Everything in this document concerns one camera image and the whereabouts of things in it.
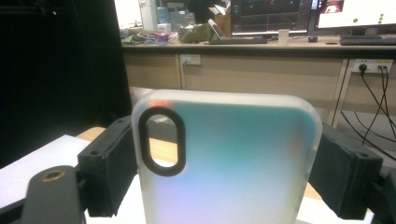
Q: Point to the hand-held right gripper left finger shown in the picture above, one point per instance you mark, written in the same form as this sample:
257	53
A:
106	174

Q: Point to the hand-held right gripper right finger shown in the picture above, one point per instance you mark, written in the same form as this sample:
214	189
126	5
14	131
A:
342	174

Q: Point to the iridescent phone case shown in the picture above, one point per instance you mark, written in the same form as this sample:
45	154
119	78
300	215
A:
236	161

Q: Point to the black curtain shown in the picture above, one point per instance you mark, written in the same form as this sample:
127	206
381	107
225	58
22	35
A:
56	77

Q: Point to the black keyboard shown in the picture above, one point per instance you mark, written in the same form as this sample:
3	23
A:
239	40
367	41

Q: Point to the beige wooden desk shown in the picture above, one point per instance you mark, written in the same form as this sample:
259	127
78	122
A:
249	74

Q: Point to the small black object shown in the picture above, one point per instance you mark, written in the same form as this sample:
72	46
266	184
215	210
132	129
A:
313	39

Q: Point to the pile of colourful clutter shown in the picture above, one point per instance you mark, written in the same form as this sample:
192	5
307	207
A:
149	38

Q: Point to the white paper cup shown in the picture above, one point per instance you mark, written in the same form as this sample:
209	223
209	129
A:
283	37

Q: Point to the bright-screen monitor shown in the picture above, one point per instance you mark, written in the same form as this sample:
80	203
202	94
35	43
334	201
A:
351	14

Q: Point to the olive green bag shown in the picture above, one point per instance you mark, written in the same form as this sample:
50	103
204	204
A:
196	34

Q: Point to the blue bottle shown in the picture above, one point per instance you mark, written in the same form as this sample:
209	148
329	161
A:
163	15

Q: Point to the dark-screen monitor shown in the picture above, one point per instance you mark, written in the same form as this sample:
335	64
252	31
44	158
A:
271	15

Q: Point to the cardboard box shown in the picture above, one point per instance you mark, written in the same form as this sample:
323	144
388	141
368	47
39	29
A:
223	25

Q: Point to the white wall socket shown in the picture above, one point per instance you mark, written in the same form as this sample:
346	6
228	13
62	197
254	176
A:
190	59

